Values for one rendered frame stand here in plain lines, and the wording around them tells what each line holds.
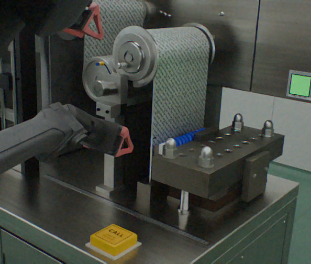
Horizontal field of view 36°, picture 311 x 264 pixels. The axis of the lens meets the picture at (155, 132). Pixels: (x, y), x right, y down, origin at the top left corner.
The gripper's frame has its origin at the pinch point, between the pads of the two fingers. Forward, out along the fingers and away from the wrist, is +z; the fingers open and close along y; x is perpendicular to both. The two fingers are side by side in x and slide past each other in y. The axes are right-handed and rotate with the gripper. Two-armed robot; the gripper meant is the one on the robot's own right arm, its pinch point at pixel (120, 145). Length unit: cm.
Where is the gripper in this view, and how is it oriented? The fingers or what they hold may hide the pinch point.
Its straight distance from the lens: 109.9
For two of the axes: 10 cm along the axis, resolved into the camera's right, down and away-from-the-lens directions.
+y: 7.9, 2.1, -5.7
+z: 5.0, 3.1, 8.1
